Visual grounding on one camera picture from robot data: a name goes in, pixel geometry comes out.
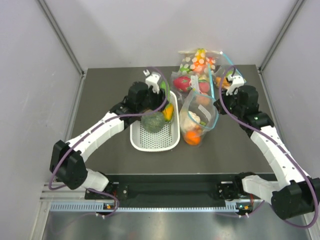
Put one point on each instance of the grey cable duct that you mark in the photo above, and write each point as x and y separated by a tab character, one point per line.
104	207

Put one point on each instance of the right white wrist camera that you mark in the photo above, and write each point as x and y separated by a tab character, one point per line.
235	82

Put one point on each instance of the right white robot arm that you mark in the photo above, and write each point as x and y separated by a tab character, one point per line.
294	192

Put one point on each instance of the white fake cauliflower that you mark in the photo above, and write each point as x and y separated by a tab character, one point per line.
189	121

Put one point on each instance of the orange fake tangerine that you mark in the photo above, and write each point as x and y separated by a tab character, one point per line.
192	138

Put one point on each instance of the yellow orange fake mango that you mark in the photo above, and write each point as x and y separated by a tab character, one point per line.
168	112

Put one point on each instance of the polka dot fruit bag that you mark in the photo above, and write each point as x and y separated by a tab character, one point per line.
199	61

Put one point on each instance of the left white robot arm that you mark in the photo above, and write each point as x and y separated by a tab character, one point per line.
68	158

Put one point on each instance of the zip bag with dragon fruit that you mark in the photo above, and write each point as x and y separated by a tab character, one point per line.
182	83

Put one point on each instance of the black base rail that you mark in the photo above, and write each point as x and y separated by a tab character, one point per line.
171	189

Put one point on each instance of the clear zip bag with vegetables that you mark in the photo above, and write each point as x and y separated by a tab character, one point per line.
204	108

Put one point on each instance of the green fake cucumber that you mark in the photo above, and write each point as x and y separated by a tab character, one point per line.
165	86

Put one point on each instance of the small zip bag with oranges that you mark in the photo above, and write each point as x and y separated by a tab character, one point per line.
221	76

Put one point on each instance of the white perforated plastic basket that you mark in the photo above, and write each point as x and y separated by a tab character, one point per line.
164	140

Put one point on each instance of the green fake melon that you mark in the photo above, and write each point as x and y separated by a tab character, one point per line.
153	123

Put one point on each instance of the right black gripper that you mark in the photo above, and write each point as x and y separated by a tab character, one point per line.
225	97

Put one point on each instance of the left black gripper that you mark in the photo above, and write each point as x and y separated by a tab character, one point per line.
159	96

